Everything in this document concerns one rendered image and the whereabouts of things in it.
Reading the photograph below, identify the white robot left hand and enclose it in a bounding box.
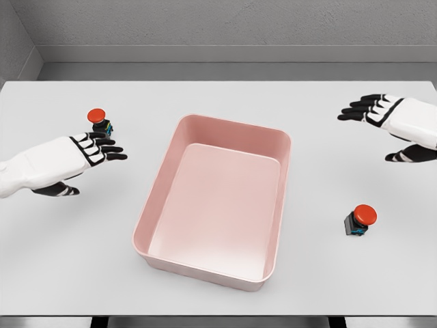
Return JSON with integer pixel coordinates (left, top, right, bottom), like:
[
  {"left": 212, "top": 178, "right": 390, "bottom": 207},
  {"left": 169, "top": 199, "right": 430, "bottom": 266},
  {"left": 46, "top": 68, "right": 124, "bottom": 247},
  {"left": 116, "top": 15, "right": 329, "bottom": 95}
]
[{"left": 24, "top": 132, "right": 128, "bottom": 198}]

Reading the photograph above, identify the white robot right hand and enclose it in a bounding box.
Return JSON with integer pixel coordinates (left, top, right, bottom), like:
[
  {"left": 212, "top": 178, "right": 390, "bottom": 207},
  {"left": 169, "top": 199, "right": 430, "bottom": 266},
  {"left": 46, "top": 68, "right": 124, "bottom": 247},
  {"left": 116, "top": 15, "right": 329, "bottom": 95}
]
[{"left": 337, "top": 93, "right": 437, "bottom": 163}]

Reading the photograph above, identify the pink rectangular plastic basket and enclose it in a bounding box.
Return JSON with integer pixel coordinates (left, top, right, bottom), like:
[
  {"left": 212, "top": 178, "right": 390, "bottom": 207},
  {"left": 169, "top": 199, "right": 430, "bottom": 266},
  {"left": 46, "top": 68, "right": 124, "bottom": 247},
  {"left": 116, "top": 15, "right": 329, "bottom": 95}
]
[{"left": 131, "top": 113, "right": 293, "bottom": 284}]

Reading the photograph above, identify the red button industrial switch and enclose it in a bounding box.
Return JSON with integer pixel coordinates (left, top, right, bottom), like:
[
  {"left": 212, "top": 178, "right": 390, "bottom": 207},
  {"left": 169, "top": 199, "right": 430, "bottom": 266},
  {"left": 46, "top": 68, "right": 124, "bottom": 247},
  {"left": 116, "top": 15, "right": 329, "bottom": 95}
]
[
  {"left": 87, "top": 108, "right": 114, "bottom": 139},
  {"left": 343, "top": 204, "right": 378, "bottom": 236}
]

